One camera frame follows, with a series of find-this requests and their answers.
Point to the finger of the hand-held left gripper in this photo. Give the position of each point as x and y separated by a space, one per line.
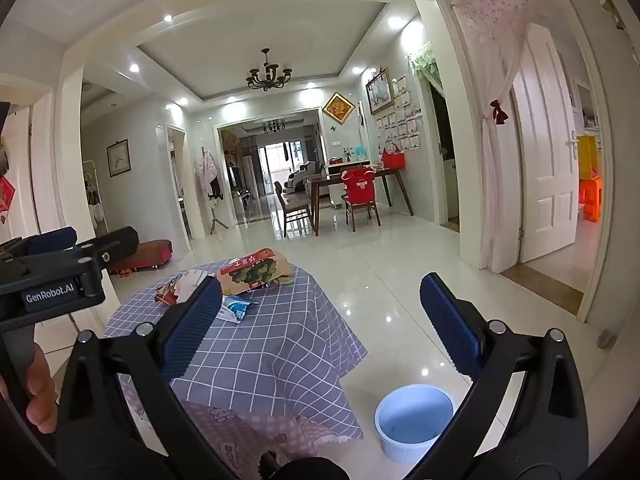
52 240
117 242

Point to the wooden coat stand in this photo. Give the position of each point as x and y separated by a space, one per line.
217 215

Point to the white sideboard cabinet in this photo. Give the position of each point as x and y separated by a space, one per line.
334 167

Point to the grey door stopper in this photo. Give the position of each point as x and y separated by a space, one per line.
605 339

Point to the framed bird picture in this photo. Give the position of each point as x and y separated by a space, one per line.
118 158

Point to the printed cardboard box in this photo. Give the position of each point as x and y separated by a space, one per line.
255 272

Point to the dark wooden dining table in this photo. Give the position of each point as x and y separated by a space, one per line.
325 180

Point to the green ruffled valance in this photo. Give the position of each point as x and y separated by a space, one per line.
425 62

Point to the pink printed cloth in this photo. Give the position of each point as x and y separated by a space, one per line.
240 440

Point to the red low bench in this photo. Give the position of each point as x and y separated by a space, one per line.
150 252

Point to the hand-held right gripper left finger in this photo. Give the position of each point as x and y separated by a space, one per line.
192 322

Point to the white hanging garment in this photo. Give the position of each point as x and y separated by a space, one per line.
207 172

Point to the grey massage chair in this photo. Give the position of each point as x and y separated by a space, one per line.
300 177

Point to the crumpled white paper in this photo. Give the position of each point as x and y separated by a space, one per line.
192 280

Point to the white metal rack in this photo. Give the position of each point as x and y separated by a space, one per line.
96 200

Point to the orange plastic stool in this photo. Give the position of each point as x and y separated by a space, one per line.
591 200

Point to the yellow cabinet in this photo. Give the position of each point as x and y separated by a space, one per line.
587 152

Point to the red snack wrapper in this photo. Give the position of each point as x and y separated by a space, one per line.
167 295

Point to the light blue plastic bucket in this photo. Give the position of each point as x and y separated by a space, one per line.
415 425

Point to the purple checkered tablecloth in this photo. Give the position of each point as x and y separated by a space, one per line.
280 340

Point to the red bow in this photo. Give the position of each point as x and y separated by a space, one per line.
499 111

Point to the red wall decoration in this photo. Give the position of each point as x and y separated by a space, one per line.
6 197

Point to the small dark chandelier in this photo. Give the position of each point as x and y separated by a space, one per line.
274 126

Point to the wooden dining chair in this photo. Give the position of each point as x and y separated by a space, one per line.
295 205
362 212

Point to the wall of paper notes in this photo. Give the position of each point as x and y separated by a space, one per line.
402 122

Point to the black chandelier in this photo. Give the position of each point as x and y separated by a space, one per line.
267 77

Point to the white panel door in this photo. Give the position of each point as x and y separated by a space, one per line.
545 170

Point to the red tote bag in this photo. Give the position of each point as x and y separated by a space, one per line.
393 159

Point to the large framed painting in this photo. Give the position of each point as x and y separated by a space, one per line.
378 91

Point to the blue white snack wrapper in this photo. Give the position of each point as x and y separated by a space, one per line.
237 308

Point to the red gold diamond ornament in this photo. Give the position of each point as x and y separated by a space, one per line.
338 108

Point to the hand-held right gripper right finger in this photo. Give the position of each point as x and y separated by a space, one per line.
450 320

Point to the red shirt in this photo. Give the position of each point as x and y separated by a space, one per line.
359 187

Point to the teal ornament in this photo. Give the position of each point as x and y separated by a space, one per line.
359 151

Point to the person's left hand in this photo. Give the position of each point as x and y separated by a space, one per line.
42 395

